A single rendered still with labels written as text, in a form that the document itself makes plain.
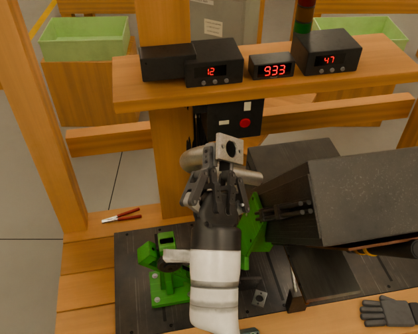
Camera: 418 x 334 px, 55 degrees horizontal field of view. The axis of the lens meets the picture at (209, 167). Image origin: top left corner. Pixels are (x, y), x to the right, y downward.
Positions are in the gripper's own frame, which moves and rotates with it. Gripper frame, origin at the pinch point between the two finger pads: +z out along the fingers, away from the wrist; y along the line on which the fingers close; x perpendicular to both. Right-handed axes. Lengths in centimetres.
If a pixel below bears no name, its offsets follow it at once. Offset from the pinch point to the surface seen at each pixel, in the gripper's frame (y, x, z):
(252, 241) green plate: -50, 32, -12
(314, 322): -77, 28, -37
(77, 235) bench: -33, 105, -12
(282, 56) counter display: -44, 18, 39
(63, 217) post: -25, 102, -5
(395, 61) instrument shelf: -74, -2, 43
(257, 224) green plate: -48, 29, -7
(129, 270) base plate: -41, 80, -23
